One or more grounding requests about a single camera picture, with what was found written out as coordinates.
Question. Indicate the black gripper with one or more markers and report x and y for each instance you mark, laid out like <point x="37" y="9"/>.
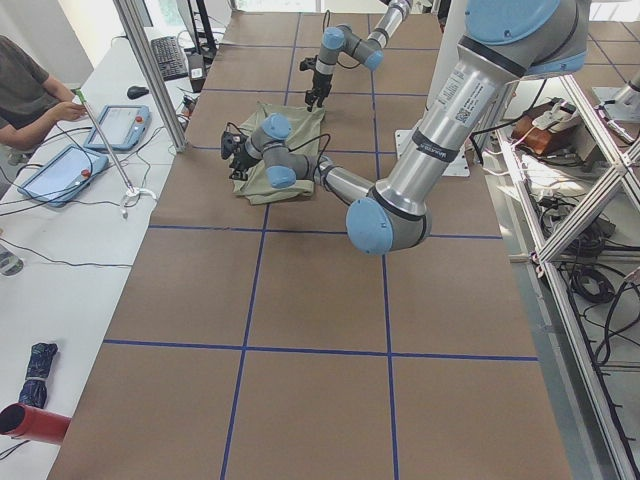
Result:
<point x="241" y="159"/>
<point x="319" y="83"/>

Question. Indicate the olive green long-sleeve shirt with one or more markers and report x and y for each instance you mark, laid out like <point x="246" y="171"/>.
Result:
<point x="288" y="140"/>

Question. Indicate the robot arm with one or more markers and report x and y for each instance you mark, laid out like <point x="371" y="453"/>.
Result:
<point x="341" y="39"/>
<point x="503" y="42"/>

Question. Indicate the blue teach pendant far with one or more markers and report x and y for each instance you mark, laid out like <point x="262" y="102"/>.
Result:
<point x="124" y="125"/>

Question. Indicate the blue teach pendant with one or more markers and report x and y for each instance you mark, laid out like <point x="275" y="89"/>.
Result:
<point x="124" y="125"/>
<point x="62" y="178"/>

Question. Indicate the black computer mouse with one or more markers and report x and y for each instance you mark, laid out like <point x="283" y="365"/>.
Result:
<point x="135" y="92"/>

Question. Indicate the black keyboard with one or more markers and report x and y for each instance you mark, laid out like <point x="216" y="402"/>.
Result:
<point x="169" y="57"/>

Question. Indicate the blue teach pendant near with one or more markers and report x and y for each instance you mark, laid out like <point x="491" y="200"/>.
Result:
<point x="62" y="178"/>

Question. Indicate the metal rod with green tip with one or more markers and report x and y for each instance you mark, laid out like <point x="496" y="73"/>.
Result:
<point x="97" y="141"/>

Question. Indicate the seated person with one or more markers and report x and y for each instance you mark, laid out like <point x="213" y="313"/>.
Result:
<point x="32" y="100"/>

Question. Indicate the folded dark blue umbrella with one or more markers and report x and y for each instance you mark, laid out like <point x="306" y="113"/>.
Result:
<point x="34" y="390"/>

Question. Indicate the red cylinder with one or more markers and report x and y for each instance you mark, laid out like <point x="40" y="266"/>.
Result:
<point x="27" y="422"/>

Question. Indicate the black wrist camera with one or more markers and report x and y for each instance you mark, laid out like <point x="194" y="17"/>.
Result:
<point x="230" y="144"/>
<point x="308" y="63"/>

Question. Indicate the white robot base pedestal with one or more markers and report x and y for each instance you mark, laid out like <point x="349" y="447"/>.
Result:
<point x="455" y="162"/>

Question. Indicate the aluminium frame post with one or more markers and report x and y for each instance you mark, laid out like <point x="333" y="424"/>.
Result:
<point x="134" y="29"/>

